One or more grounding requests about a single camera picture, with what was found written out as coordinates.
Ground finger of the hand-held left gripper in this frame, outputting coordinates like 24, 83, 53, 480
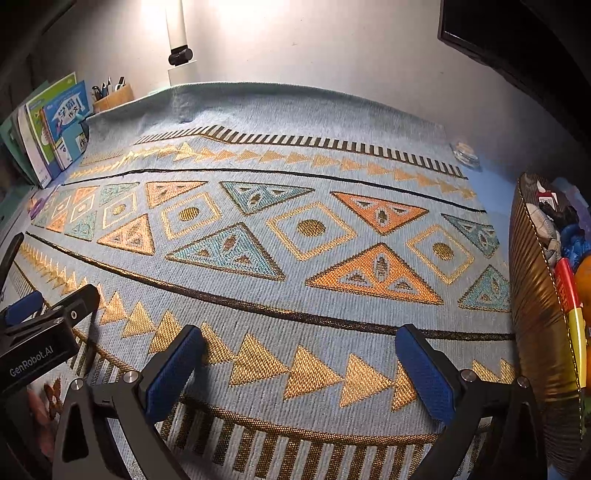
0, 232, 45, 326
44, 283, 101, 334

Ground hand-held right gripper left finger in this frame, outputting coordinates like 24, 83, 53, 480
51, 324, 205, 480

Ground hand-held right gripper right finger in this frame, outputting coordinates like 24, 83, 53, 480
395, 324, 551, 480

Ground woven basket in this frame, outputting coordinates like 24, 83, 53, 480
508, 171, 591, 479

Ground small red white box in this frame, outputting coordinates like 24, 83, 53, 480
536, 180, 560, 206

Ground long red packet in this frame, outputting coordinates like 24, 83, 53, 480
553, 258, 588, 387

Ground green book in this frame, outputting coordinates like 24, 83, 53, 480
0, 82, 49, 186

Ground row of children's books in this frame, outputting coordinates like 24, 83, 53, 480
24, 71, 78, 184

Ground dark blue knitted toy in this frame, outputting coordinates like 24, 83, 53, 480
560, 224, 591, 269

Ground wooden pen holder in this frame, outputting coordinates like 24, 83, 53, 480
92, 85, 136, 114

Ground blue patterned woven mat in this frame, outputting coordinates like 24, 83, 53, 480
9, 82, 518, 480

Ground white desk lamp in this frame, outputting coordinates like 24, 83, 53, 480
164, 0, 200, 86

